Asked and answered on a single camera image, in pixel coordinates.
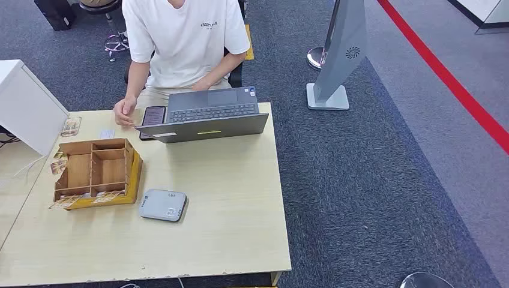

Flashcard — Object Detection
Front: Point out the person's right hand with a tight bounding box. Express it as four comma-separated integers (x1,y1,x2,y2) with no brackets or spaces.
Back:
113,95,139,128

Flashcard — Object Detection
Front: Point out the black bag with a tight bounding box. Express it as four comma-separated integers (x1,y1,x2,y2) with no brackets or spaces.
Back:
34,0,77,32

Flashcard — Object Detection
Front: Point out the thin white cable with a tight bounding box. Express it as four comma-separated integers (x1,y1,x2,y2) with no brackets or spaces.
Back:
119,277,185,288
14,155,49,178

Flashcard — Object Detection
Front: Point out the grey kiosk stand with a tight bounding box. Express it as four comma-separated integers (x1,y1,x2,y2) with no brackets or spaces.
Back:
306,0,369,111

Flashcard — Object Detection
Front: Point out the yellow floor tape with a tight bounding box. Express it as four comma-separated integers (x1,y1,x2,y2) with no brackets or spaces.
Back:
244,24,255,61

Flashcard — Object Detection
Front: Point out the chrome stanchion base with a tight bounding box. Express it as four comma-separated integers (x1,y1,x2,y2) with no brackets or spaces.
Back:
399,272,456,288
307,46,328,71

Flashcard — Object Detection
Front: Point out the wooden compartment box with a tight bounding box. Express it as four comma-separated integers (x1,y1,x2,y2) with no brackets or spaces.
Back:
53,137,143,211

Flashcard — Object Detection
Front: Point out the grey laptop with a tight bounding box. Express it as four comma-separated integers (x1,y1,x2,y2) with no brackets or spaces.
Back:
135,85,270,144

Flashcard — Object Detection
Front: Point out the white counter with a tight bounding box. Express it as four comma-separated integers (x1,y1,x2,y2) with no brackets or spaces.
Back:
447,0,509,35

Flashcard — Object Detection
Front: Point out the black desk cable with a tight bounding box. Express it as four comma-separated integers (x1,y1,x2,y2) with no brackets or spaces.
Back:
0,133,20,149

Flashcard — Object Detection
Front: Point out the grey card reader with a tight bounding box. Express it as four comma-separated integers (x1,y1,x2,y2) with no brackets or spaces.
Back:
139,189,188,223

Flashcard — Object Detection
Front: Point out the person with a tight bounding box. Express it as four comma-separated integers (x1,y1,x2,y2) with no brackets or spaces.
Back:
113,0,251,128

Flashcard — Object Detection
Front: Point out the black smartphone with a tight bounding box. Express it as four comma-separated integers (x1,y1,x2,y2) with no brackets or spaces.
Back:
139,106,167,140

